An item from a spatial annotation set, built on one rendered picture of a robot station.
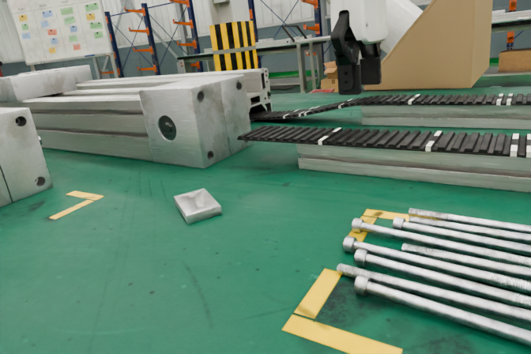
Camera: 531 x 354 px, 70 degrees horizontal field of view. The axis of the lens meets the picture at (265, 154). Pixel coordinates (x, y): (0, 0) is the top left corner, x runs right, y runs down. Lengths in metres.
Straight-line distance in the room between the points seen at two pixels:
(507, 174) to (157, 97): 0.36
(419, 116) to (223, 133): 0.26
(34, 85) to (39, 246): 0.47
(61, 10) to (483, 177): 6.32
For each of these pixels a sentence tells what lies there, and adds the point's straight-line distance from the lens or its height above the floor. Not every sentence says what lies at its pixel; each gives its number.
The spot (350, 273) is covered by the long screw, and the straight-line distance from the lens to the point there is 0.23.
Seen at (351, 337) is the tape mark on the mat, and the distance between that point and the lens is 0.20.
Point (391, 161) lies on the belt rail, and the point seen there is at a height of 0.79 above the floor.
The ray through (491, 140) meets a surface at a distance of 0.37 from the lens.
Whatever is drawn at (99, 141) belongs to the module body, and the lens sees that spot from 0.60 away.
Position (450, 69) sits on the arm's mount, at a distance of 0.83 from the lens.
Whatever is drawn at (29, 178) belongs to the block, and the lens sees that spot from 0.50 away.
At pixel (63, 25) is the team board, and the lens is 6.47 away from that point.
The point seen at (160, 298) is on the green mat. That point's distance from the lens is 0.24.
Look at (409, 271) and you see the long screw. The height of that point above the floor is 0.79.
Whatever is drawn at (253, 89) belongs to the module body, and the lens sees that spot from 0.70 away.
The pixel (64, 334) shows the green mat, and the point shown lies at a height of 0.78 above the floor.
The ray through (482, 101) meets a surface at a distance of 0.53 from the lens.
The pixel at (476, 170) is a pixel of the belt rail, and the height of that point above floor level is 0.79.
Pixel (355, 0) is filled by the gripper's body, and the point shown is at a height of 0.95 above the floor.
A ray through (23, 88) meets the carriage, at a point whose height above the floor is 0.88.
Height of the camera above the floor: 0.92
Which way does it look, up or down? 17 degrees down
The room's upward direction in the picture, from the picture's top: 7 degrees counter-clockwise
